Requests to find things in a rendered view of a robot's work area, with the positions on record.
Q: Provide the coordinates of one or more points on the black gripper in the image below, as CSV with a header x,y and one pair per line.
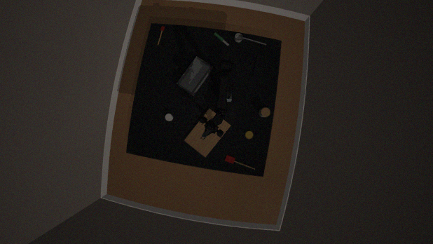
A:
x,y
204,120

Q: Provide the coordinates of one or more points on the brown wooden board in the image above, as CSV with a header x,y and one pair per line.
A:
x,y
207,144

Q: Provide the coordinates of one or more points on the grey cylinder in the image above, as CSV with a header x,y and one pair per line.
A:
x,y
168,117

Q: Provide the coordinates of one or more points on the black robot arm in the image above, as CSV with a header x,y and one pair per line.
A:
x,y
224,92

